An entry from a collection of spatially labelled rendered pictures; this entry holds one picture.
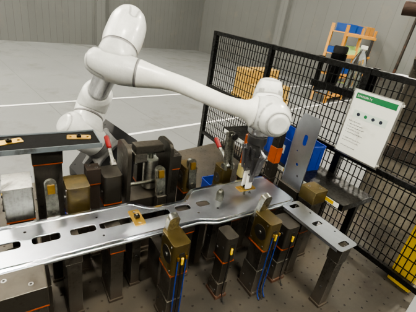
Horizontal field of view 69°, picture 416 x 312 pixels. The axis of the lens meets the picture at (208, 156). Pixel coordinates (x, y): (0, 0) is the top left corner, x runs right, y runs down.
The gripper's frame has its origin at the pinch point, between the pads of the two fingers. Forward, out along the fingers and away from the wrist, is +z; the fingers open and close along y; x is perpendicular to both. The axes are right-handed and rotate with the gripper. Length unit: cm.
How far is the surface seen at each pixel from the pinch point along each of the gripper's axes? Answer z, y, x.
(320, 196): 3.2, 17.0, 27.5
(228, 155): -4.2, -14.7, -0.2
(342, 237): 6.9, 35.9, 17.9
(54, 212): 7, -11, -71
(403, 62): -19, -362, 827
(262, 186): 7.0, -2.6, 12.7
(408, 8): -89, -81, 220
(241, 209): 7.0, 8.8, -7.9
